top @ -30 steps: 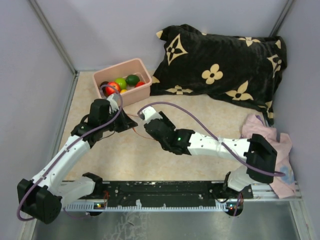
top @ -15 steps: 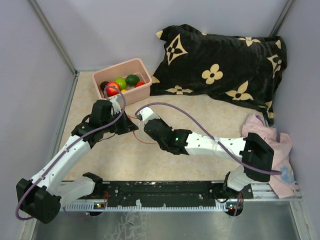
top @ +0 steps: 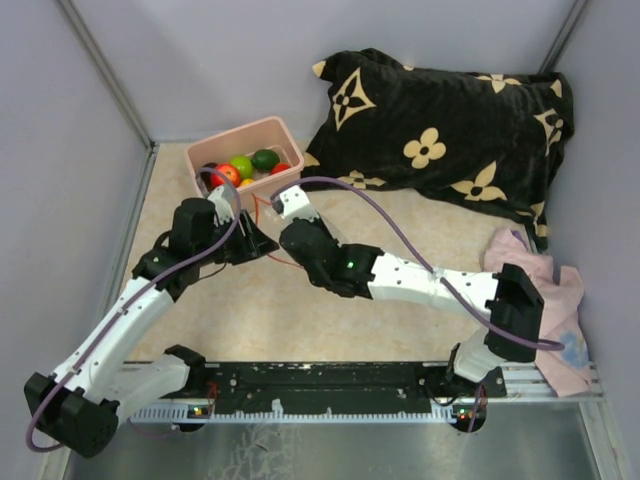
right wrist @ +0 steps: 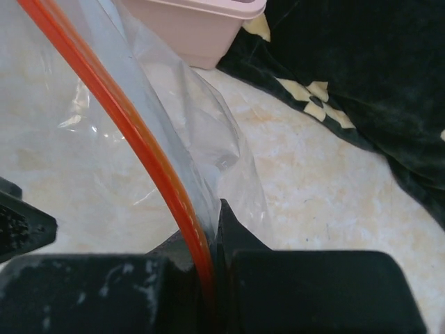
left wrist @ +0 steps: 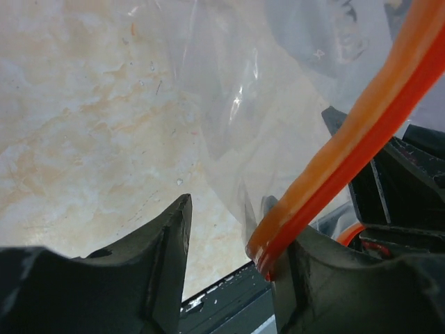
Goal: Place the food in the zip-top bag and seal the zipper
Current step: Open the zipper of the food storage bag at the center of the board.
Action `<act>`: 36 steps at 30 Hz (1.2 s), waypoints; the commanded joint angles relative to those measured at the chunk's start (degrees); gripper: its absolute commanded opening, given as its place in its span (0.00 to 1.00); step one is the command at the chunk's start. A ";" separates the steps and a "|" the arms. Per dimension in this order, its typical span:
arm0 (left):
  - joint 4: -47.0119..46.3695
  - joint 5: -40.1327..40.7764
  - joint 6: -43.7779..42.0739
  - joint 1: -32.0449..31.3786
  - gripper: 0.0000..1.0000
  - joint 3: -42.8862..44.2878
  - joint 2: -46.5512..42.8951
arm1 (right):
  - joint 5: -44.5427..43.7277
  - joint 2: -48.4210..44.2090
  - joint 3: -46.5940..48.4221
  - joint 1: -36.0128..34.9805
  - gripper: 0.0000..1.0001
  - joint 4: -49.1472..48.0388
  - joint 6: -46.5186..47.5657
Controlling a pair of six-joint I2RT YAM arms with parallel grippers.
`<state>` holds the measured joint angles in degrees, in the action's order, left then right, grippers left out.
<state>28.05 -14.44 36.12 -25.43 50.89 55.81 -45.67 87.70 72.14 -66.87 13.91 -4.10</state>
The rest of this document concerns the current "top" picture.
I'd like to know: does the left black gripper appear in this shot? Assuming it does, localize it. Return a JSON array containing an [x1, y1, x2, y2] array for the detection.
[[196, 209, 280, 266]]

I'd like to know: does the red apple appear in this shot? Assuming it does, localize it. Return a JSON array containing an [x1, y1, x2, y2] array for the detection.
[[210, 163, 243, 188]]

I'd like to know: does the pink plastic bin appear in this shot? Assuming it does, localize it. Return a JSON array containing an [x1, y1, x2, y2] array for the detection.
[[184, 116, 304, 213]]

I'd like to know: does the clear zip top bag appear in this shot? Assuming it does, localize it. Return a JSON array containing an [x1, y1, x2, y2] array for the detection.
[[252, 194, 302, 270]]

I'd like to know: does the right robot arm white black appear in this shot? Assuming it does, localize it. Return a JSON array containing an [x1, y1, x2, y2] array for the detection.
[[279, 219, 544, 397]]

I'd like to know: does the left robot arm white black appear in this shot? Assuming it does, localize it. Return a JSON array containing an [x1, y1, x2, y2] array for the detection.
[[24, 198, 279, 458]]

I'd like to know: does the light green apple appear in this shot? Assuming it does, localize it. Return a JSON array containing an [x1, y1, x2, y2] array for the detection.
[[229, 155, 254, 180]]

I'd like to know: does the red mango fruit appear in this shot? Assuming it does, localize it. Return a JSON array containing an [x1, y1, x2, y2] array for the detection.
[[270, 162, 290, 175]]

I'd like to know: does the dark green avocado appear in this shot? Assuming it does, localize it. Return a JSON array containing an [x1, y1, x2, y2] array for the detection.
[[251, 149, 280, 171]]

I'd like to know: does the black floral blanket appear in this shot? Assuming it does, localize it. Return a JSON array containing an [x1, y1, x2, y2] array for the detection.
[[302, 48, 574, 250]]

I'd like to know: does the pink cloth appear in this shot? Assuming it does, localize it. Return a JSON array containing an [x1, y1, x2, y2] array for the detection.
[[483, 228, 591, 397]]

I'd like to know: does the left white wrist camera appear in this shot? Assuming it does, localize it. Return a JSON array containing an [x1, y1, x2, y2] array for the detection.
[[206, 185, 236, 227]]

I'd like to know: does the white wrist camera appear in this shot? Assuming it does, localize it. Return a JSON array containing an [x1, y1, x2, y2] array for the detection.
[[206, 185, 236, 227], [271, 185, 319, 222]]

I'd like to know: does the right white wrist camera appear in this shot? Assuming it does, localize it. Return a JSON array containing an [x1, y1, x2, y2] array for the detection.
[[271, 185, 319, 222]]

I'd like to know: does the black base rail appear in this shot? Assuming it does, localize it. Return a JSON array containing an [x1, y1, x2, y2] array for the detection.
[[169, 360, 506, 416]]

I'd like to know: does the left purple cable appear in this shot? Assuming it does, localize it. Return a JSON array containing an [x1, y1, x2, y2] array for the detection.
[[24, 167, 243, 454]]

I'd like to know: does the purple cable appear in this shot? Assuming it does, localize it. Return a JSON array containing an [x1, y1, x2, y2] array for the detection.
[[24, 167, 243, 454], [270, 176, 565, 351]]

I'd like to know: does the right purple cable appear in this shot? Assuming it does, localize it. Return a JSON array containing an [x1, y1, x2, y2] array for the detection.
[[270, 176, 565, 351]]

